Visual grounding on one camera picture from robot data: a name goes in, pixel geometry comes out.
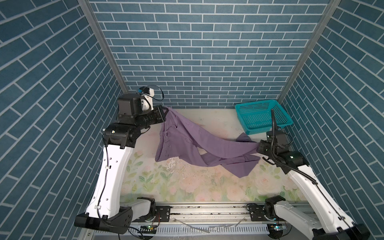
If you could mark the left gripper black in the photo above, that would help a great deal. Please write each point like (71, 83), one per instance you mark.
(160, 116)

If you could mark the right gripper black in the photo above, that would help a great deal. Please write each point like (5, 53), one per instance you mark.
(261, 143)

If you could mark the purple trousers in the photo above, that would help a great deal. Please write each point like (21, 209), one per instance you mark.
(180, 137)

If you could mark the teal plastic basket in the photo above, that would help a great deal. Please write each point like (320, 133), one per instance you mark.
(256, 118)

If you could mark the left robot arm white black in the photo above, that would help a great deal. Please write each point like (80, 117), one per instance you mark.
(136, 112)

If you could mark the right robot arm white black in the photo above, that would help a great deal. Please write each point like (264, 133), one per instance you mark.
(332, 223)

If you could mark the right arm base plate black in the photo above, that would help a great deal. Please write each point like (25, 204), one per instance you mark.
(256, 212)

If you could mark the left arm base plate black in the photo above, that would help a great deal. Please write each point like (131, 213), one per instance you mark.
(162, 214)

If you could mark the white slotted cable duct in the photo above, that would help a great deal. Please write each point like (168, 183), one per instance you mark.
(181, 230)

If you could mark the aluminium front rail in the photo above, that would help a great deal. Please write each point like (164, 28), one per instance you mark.
(207, 213)

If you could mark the left corner aluminium post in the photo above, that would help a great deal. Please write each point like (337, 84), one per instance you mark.
(93, 22)

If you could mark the corner aluminium post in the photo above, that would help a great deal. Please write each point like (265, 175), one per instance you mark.
(318, 30)
(93, 22)

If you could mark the right corner aluminium post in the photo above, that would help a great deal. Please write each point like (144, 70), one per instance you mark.
(318, 30)

